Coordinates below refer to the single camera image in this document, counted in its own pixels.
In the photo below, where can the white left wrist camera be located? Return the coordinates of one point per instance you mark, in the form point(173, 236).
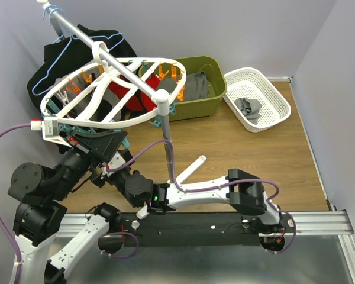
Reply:
point(50, 130)

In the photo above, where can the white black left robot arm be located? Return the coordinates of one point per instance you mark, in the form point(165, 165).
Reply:
point(40, 191)

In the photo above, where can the silver white clothes rack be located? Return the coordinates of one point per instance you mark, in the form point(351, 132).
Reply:
point(129, 73)

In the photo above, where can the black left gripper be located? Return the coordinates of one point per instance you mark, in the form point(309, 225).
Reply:
point(97, 147)

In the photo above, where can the grey sock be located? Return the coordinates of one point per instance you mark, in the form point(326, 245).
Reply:
point(249, 108)

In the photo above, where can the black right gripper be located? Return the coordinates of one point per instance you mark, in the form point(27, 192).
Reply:
point(99, 181)

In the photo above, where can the black hanging garment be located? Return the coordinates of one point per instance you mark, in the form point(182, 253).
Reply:
point(108, 102)

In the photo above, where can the teal clothes clip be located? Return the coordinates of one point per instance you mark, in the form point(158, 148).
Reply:
point(126, 143)

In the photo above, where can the orange clothes clip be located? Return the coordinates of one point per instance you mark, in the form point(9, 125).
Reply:
point(163, 70)
point(175, 72)
point(180, 95)

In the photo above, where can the light blue wire hanger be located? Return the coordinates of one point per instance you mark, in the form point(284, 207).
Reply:
point(64, 57)

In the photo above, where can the aluminium frame rail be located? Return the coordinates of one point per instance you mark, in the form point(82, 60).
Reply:
point(319, 251)

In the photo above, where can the olive green plastic bin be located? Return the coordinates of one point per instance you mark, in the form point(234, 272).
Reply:
point(217, 88)

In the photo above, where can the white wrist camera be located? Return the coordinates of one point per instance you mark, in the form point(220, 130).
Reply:
point(50, 130)
point(116, 162)

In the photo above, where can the red sock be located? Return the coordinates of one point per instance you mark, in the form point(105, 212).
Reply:
point(139, 101)

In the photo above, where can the white perforated plastic basket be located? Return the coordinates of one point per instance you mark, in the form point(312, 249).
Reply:
point(248, 82)

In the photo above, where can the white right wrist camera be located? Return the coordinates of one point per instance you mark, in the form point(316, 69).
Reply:
point(116, 162)

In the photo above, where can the grey cloth in bin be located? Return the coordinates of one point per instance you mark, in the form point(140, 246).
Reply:
point(196, 86)

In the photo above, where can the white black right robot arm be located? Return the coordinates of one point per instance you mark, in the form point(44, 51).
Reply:
point(242, 191)

